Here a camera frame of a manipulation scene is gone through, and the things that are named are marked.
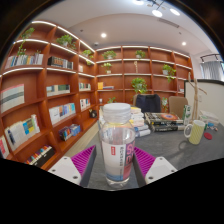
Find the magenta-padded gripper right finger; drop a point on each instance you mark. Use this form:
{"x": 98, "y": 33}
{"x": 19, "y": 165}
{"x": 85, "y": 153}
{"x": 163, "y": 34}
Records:
{"x": 161, "y": 168}

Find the ceiling air vent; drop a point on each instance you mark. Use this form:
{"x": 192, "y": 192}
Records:
{"x": 168, "y": 23}

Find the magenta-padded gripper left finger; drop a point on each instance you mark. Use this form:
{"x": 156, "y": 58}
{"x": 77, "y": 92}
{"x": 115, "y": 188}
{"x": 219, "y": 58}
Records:
{"x": 65, "y": 168}

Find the recessed ceiling light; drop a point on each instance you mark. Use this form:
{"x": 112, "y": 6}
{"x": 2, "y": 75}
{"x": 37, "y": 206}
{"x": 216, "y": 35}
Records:
{"x": 183, "y": 43}
{"x": 103, "y": 35}

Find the grey curtain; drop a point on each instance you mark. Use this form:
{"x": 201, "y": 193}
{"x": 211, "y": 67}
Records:
{"x": 211, "y": 70}

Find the stack of dark books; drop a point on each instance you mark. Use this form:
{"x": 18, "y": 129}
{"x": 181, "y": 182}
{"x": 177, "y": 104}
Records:
{"x": 163, "y": 121}

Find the tall green-white carton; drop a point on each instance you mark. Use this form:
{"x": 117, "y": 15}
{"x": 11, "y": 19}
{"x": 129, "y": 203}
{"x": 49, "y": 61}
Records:
{"x": 187, "y": 113}

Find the small colourful sticker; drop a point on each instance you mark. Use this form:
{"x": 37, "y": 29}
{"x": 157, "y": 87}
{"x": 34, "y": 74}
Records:
{"x": 215, "y": 128}

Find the dark upholstered chair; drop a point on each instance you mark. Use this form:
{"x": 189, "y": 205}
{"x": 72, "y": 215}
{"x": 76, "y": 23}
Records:
{"x": 148, "y": 102}

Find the orange wooden shelf unit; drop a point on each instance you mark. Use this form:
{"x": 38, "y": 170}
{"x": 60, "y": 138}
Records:
{"x": 50, "y": 96}

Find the wooden artist mannequin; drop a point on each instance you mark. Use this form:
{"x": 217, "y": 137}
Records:
{"x": 196, "y": 96}

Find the black ceiling track rail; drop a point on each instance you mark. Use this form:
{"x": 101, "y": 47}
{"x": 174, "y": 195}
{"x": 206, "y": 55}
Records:
{"x": 210, "y": 56}

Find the stack of white books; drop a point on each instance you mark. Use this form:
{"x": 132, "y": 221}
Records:
{"x": 210, "y": 116}

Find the yellow striped white mug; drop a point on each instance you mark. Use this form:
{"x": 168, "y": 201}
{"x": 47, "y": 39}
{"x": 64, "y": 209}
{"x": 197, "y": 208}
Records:
{"x": 197, "y": 132}

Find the tan chair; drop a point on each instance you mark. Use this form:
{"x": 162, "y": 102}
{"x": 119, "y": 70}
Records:
{"x": 176, "y": 105}

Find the branched ceiling lamp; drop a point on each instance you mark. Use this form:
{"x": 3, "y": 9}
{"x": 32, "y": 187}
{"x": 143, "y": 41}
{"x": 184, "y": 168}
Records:
{"x": 157, "y": 13}

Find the clear plastic water bottle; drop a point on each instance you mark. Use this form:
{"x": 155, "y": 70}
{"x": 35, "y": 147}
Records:
{"x": 116, "y": 146}

